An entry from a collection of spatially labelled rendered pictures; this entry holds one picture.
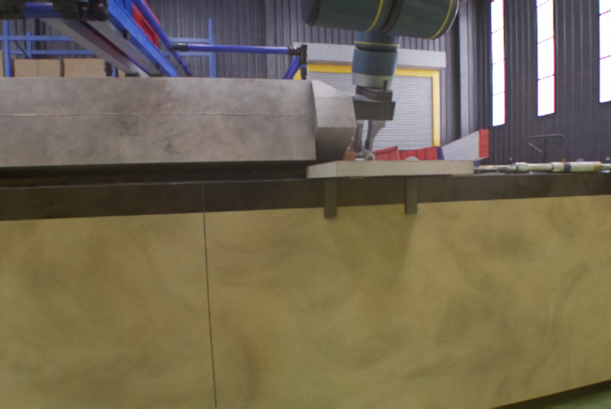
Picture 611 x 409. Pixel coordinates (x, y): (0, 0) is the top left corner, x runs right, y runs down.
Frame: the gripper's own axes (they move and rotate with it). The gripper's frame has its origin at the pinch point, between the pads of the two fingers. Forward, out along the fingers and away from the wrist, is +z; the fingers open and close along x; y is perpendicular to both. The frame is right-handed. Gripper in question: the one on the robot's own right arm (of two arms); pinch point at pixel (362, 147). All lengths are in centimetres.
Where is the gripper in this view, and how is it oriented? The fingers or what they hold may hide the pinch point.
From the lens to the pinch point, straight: 91.6
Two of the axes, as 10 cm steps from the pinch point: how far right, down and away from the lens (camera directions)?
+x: -9.8, 0.4, -1.8
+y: -1.8, -4.9, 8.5
